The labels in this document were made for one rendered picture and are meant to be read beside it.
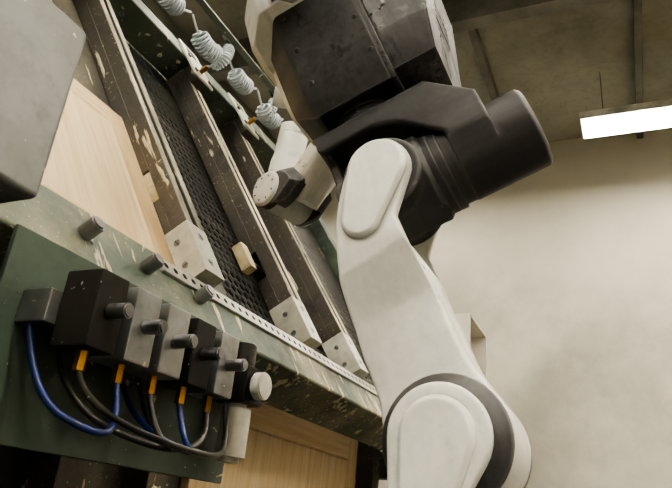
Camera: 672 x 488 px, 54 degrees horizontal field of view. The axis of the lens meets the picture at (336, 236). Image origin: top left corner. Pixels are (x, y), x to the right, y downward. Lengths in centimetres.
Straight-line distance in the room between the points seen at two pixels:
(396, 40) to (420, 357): 45
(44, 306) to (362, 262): 37
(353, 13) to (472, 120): 25
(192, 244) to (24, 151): 67
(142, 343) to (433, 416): 35
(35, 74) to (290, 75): 46
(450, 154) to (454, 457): 38
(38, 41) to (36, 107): 6
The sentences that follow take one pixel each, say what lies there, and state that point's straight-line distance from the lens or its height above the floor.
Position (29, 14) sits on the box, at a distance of 65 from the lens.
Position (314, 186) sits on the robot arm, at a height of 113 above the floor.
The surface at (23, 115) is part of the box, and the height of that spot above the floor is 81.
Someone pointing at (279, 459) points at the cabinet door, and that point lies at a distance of 185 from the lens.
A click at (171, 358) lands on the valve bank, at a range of 88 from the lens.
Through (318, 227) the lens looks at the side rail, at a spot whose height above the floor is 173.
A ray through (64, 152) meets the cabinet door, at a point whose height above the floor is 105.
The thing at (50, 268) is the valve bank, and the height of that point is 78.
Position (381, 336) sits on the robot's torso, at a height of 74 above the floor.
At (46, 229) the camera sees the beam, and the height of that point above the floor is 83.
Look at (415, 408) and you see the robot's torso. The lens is 72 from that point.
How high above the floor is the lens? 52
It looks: 24 degrees up
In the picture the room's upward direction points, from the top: 6 degrees clockwise
